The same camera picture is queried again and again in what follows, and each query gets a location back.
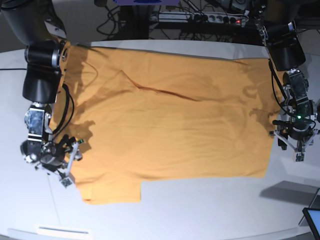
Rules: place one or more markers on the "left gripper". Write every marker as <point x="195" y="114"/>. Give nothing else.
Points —
<point x="297" y="139"/>

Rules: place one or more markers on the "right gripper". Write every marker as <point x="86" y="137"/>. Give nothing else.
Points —
<point x="56" y="158"/>

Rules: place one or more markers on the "yellow T-shirt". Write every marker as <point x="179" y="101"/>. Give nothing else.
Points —
<point x="147" y="116"/>

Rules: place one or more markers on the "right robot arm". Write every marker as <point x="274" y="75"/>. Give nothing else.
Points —
<point x="46" y="55"/>

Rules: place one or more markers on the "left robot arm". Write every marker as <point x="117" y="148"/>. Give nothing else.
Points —
<point x="275" y="22"/>

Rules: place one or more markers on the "dark round object at edge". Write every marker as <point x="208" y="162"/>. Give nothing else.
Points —
<point x="316" y="110"/>

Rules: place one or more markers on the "tablet screen on stand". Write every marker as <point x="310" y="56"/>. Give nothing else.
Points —
<point x="311" y="216"/>

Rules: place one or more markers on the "white label strip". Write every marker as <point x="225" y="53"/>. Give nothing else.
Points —
<point x="46" y="229"/>

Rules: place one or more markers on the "white power strip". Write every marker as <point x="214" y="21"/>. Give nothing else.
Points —
<point x="188" y="17"/>

